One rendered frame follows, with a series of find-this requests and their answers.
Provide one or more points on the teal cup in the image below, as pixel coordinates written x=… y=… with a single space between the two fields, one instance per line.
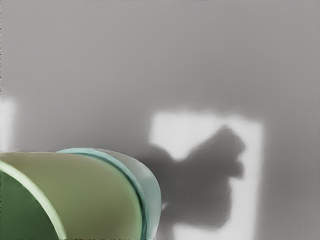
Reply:
x=147 y=182

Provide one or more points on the pale green cup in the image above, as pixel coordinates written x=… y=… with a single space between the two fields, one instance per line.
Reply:
x=82 y=190

